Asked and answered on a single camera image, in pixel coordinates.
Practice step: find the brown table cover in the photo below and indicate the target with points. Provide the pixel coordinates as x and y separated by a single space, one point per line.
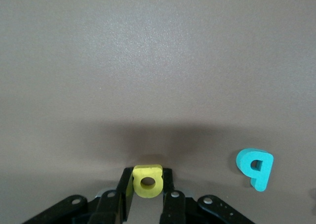
98 60

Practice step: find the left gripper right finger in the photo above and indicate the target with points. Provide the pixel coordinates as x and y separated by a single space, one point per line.
172 209

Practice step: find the yellow foam letter a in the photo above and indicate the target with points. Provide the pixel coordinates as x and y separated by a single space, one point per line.
138 174

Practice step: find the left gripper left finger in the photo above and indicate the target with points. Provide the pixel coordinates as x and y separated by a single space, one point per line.
111 209

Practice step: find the teal foam letter b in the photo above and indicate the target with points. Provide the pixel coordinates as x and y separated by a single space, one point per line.
261 179

